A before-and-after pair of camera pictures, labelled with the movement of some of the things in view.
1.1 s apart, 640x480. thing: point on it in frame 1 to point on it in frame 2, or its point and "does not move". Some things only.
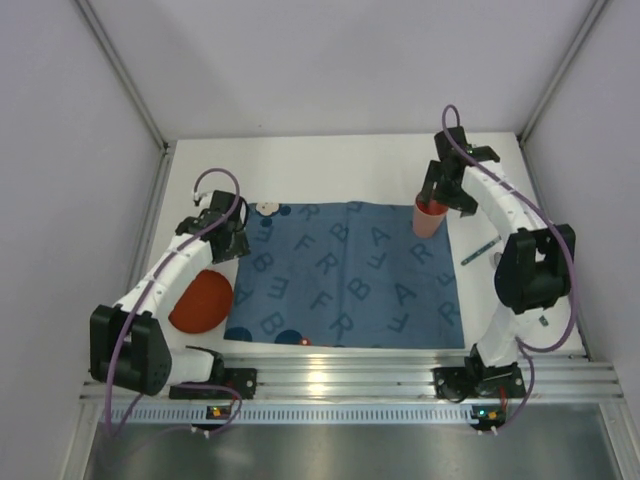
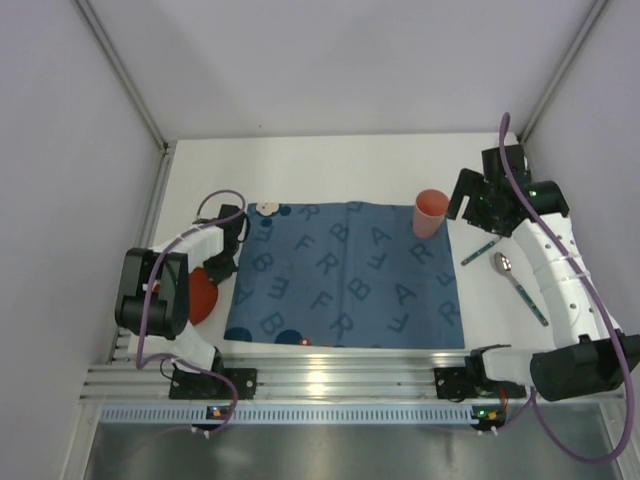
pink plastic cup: [428, 220] does not move
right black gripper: [442, 187] to [473, 201]
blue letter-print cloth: [343, 274] does not move
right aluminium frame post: [528, 128] does not move
